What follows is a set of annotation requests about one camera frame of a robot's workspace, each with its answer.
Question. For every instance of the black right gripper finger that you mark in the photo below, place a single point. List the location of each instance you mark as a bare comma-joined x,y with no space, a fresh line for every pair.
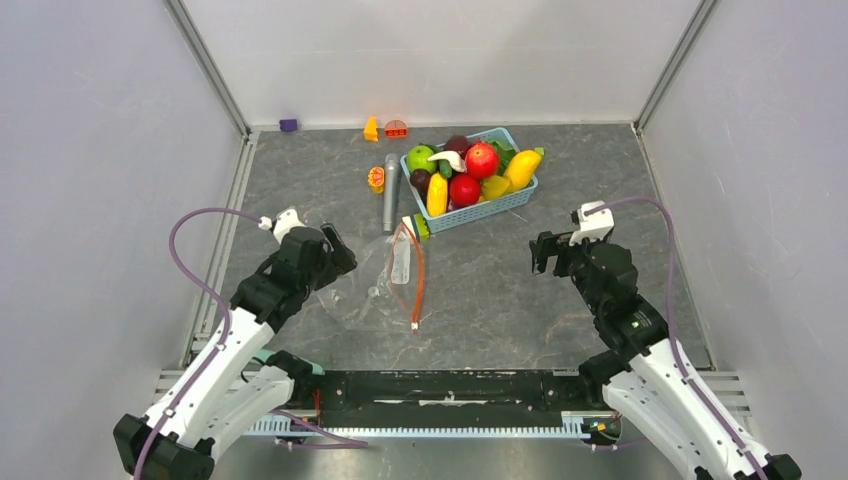
564,258
542,249

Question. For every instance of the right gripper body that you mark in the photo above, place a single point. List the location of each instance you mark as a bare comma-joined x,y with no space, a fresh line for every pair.
577,268

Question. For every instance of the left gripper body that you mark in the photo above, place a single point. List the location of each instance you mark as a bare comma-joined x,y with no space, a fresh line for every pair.
321,275

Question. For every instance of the clear zip top bag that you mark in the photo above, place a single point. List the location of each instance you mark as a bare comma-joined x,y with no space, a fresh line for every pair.
385,291

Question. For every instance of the yellow-green toy fruit slice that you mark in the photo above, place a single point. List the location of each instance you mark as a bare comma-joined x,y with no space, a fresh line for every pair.
494,187

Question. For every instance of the yellow toy mango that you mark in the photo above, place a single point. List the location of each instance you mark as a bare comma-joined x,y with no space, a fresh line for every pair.
521,169

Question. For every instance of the red toy tomato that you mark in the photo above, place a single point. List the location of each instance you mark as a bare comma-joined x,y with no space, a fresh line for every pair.
464,190

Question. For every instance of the red toy apple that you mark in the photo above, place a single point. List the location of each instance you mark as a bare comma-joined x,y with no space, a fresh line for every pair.
482,161

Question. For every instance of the green toy cucumber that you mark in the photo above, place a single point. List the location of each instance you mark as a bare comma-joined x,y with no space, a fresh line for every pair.
445,169

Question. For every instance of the white toy garlic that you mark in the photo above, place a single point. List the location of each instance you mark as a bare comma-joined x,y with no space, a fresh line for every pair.
453,158

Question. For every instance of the dark red toy peach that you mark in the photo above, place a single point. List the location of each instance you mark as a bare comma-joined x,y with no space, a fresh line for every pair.
457,143

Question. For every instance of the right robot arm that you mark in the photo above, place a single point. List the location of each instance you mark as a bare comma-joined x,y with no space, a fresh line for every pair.
646,376

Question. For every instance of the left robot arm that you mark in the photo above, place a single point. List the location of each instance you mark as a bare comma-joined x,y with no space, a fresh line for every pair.
183,434

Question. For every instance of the white green toy block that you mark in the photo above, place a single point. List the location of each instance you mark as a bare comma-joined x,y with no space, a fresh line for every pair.
417,224

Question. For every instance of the orange slice toy block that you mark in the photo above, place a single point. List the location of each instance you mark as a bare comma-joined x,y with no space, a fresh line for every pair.
376,179

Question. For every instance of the green toy lettuce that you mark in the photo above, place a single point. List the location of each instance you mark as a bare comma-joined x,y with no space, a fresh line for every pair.
505,152

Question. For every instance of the light blue plastic basket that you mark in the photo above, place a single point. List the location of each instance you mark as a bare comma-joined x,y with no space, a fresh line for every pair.
465,215

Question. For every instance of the silver toy microphone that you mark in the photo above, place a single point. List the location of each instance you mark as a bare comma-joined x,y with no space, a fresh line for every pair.
393,173

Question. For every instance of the yellow toy corn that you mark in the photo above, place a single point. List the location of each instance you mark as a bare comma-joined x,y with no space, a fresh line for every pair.
437,195

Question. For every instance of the green toy apple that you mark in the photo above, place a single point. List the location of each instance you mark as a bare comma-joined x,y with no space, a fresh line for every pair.
418,159

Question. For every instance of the purple toy block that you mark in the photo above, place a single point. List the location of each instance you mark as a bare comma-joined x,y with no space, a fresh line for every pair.
288,125

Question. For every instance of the red semicircle toy block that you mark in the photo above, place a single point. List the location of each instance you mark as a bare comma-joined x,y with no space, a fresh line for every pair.
396,129

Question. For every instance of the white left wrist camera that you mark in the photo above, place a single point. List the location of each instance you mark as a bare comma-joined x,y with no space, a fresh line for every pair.
281,224

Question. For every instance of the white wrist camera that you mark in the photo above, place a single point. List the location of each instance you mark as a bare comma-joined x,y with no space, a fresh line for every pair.
593,221
281,224

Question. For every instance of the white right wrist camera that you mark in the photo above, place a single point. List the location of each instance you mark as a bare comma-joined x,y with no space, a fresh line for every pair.
593,221

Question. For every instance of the white slotted cable duct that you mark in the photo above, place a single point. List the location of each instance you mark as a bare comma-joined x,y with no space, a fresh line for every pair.
275,425

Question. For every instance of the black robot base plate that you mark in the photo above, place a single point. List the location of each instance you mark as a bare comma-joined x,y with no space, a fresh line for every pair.
453,399

